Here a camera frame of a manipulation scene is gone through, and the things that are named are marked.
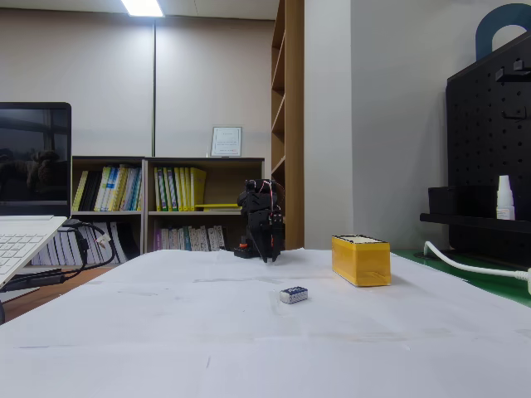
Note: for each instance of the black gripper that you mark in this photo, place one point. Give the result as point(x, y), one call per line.
point(260, 227)

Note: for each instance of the small white blue block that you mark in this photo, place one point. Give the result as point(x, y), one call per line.
point(293, 294)

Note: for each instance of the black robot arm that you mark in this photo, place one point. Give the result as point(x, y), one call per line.
point(254, 199)

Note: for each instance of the yellow rectangular box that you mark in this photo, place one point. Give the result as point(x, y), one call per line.
point(363, 261)

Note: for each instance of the black clamp with orange knob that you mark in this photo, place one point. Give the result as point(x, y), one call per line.
point(243, 250)

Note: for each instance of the flat yellow binder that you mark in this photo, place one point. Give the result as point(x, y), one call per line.
point(217, 206)

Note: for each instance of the row of white patterned books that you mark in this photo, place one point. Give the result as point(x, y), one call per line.
point(191, 238)

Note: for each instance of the low grey bookshelf with binders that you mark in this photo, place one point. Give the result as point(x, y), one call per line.
point(215, 186)

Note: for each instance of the white paper table cover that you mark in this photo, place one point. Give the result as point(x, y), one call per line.
point(249, 331)

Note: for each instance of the row of yellow binders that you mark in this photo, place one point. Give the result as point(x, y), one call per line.
point(179, 188)

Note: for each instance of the framed white certificate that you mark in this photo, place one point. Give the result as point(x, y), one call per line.
point(226, 142)

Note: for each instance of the tall wooden bookshelf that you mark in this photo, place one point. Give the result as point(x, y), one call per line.
point(288, 124)

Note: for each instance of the low grey bookshelf with mixed books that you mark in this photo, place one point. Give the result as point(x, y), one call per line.
point(108, 215)

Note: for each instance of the row of mixed coloured books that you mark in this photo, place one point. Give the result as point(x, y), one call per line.
point(108, 188)

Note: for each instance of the black cup holder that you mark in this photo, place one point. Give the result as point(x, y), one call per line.
point(441, 201)

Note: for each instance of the row of white book spines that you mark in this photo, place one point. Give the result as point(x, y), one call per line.
point(74, 248)

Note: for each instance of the black pegboard shelf tray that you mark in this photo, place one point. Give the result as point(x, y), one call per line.
point(473, 220)

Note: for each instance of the green desk mat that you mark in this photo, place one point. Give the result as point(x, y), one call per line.
point(477, 282)

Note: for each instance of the black pegboard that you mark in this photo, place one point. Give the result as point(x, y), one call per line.
point(485, 157)

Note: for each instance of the small white bottle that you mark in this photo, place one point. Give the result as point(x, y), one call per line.
point(505, 201)

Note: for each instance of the white laptop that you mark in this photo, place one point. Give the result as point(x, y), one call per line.
point(29, 174)

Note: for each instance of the white power strip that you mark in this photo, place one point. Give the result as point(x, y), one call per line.
point(529, 281)

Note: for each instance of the ceiling light panel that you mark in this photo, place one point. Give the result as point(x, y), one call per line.
point(142, 7)

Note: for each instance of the black pegboard hook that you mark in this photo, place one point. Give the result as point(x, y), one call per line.
point(512, 74)

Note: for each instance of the dark blue arch shape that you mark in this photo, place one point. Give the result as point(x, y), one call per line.
point(485, 33)

